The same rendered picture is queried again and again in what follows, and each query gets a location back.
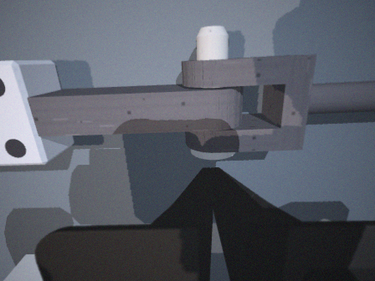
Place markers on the grey flat bar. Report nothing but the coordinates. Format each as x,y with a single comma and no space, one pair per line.
136,109

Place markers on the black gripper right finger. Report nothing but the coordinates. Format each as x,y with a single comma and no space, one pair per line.
284,249

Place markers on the white mounting block with four holes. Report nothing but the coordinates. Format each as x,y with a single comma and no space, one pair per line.
20,143

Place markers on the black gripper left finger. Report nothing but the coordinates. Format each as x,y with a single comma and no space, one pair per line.
164,250

